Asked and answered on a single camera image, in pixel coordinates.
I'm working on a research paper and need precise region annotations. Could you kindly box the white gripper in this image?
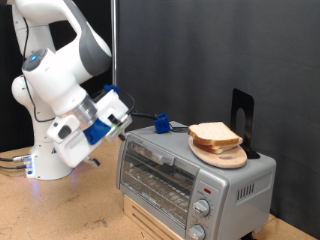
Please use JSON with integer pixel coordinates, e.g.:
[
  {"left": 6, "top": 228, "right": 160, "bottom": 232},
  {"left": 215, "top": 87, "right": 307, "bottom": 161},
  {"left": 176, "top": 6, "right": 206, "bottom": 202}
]
[{"left": 54, "top": 90, "right": 129, "bottom": 169}]

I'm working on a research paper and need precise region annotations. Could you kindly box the glass oven door with handle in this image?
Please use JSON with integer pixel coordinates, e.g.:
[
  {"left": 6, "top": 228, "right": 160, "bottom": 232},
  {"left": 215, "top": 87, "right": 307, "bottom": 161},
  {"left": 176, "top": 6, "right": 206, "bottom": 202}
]
[{"left": 118, "top": 133, "right": 201, "bottom": 231}]

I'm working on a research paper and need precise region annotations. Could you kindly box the metal spatula with blue block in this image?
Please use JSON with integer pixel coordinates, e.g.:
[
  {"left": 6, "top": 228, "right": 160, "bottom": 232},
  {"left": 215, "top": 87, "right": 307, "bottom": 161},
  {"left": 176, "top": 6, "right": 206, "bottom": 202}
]
[{"left": 130, "top": 110, "right": 190, "bottom": 135}]

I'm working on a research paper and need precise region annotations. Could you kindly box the white bread slice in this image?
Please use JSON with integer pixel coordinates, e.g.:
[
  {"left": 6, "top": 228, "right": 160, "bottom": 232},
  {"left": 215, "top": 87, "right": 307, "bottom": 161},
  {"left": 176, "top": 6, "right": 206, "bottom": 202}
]
[{"left": 187, "top": 121, "right": 244, "bottom": 147}]

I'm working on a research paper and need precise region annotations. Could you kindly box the silver oven knob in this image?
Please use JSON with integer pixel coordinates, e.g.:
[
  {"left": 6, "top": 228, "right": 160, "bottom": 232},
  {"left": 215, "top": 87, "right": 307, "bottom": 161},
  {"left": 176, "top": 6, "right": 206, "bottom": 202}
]
[
  {"left": 192, "top": 198, "right": 212, "bottom": 218},
  {"left": 187, "top": 223, "right": 207, "bottom": 240}
]

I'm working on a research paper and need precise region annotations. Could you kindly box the silver toaster oven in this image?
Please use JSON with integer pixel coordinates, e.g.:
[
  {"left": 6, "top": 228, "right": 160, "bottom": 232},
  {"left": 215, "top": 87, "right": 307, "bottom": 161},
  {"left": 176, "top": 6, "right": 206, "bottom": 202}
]
[{"left": 115, "top": 120, "right": 278, "bottom": 240}]

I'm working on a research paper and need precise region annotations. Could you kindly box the black fabric backdrop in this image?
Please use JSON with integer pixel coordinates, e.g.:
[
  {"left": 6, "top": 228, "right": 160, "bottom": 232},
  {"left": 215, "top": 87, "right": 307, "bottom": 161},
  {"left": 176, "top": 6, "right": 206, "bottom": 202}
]
[{"left": 0, "top": 0, "right": 114, "bottom": 153}]

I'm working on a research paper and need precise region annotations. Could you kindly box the silver metal pole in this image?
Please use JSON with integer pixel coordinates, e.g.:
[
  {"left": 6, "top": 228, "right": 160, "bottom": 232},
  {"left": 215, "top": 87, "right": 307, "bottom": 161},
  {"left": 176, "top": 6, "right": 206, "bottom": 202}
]
[{"left": 110, "top": 0, "right": 120, "bottom": 86}]

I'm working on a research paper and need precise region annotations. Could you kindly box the round wooden board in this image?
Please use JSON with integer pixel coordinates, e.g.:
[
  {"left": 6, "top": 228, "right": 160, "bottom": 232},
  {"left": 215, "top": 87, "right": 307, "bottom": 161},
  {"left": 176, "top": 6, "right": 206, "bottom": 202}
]
[{"left": 188, "top": 135, "right": 249, "bottom": 170}]

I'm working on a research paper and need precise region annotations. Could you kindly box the grey fabric backdrop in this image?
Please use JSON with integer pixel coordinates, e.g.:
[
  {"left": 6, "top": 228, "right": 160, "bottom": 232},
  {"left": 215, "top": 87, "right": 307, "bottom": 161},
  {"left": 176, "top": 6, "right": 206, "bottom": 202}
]
[{"left": 117, "top": 0, "right": 320, "bottom": 239}]

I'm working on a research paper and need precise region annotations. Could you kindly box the black metal bookend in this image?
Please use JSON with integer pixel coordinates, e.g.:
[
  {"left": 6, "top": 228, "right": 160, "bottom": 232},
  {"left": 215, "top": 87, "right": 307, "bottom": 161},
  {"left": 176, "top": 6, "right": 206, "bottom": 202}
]
[{"left": 229, "top": 87, "right": 262, "bottom": 160}]

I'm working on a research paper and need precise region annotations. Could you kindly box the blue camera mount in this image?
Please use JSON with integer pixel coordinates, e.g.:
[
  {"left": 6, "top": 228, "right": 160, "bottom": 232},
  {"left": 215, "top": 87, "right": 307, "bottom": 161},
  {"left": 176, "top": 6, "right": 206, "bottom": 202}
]
[{"left": 83, "top": 118, "right": 112, "bottom": 146}]

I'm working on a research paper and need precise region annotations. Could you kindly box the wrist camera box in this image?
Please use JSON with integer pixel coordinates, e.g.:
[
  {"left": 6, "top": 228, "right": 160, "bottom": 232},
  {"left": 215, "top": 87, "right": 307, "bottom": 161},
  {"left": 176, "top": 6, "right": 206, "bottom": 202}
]
[{"left": 105, "top": 113, "right": 133, "bottom": 143}]

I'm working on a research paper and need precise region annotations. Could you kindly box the black camera cable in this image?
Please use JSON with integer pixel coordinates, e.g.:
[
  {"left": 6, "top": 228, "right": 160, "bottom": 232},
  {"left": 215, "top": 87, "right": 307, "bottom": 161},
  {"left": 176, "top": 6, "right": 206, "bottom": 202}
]
[{"left": 21, "top": 14, "right": 137, "bottom": 124}]

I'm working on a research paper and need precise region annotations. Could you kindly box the blue cable clip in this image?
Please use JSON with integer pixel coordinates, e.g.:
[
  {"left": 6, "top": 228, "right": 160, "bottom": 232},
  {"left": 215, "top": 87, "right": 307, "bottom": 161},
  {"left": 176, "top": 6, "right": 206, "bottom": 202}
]
[{"left": 103, "top": 83, "right": 120, "bottom": 94}]

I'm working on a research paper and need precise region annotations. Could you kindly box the wire oven rack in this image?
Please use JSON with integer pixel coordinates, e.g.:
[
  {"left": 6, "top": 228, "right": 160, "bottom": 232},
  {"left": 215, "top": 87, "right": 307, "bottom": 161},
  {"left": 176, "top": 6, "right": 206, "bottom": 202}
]
[{"left": 124, "top": 163, "right": 196, "bottom": 221}]

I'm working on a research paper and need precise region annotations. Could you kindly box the cable with silver connector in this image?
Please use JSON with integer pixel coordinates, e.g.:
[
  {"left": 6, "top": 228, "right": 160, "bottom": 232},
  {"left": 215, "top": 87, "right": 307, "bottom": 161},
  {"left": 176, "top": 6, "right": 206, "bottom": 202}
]
[{"left": 0, "top": 153, "right": 32, "bottom": 164}]

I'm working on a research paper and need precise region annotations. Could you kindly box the black base cable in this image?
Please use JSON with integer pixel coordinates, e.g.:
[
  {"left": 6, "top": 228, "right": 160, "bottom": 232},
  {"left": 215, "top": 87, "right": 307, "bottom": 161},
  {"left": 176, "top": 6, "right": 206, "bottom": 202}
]
[{"left": 0, "top": 163, "right": 28, "bottom": 171}]

